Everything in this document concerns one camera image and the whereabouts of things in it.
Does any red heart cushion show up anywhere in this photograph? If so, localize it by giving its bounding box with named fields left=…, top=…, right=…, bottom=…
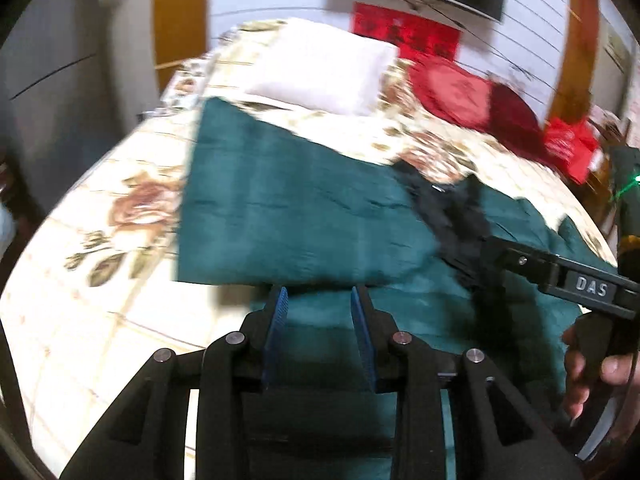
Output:
left=407, top=55, right=501, bottom=133

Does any grey wardrobe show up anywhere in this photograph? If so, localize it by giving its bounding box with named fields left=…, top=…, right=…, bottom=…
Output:
left=0, top=0, right=166, bottom=213

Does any floral bed sheet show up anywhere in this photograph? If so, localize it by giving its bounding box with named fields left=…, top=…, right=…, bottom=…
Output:
left=0, top=17, right=618, bottom=480

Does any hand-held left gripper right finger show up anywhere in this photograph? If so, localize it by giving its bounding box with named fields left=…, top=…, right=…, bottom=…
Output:
left=351, top=285, right=586, bottom=480

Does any red shopping bag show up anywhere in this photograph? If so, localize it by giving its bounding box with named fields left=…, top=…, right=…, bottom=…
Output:
left=542, top=116, right=603, bottom=186

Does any green down jacket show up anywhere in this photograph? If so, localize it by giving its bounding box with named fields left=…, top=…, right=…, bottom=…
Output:
left=172, top=96, right=621, bottom=441

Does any dark red fringed cushion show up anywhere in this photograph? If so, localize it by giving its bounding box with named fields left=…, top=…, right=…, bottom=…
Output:
left=482, top=82, right=557, bottom=167

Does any red wall banner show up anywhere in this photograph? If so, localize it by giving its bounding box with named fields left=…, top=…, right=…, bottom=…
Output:
left=351, top=1, right=461, bottom=61

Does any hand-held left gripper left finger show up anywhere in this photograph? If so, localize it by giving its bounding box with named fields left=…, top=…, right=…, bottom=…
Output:
left=60, top=285, right=289, bottom=480

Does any black cable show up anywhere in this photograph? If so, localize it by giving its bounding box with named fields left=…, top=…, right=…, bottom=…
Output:
left=400, top=2, right=553, bottom=93

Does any white pillow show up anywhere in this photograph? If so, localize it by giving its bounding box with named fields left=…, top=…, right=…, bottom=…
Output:
left=242, top=16, right=398, bottom=117

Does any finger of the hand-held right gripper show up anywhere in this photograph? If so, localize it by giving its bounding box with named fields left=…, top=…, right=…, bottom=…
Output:
left=479, top=236, right=571, bottom=295

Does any wooden wall trim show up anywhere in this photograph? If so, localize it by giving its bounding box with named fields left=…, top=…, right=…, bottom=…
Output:
left=152, top=0, right=211, bottom=92
left=547, top=0, right=601, bottom=123

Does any person's right hand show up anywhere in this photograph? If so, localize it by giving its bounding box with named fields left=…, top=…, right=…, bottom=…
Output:
left=561, top=322, right=640, bottom=441

